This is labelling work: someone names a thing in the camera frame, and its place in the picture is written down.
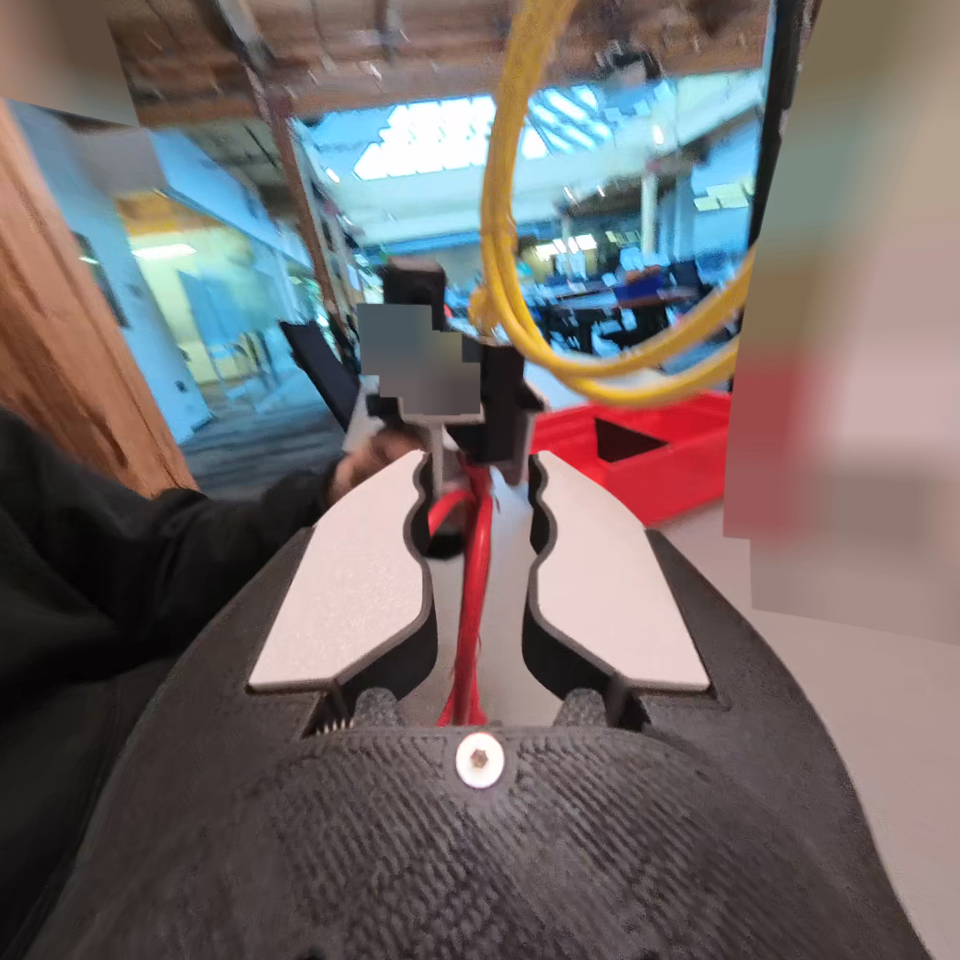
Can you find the person's left hand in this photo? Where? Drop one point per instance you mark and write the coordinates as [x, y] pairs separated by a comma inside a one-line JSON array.
[[375, 461]]

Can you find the black framed picture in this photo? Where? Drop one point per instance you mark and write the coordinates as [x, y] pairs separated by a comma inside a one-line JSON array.
[[101, 281]]

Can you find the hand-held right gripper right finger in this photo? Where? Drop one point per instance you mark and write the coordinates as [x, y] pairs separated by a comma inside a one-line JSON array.
[[615, 600]]

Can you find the black bin divider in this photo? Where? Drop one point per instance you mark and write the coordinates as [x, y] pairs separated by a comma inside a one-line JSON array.
[[626, 439]]

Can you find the black office chair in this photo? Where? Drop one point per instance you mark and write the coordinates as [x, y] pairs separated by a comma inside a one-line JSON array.
[[322, 367]]

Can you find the person's left forearm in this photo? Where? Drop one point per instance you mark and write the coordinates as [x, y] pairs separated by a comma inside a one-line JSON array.
[[112, 570]]

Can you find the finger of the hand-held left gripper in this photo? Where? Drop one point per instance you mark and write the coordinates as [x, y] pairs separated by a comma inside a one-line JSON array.
[[364, 435]]

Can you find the wooden pillar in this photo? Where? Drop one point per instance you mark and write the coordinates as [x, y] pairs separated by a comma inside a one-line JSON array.
[[67, 360]]

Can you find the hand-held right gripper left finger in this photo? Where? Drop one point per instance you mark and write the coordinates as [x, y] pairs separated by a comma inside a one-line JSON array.
[[352, 592]]

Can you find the red plastic bin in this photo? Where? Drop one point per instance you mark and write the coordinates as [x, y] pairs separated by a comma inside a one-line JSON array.
[[675, 480]]

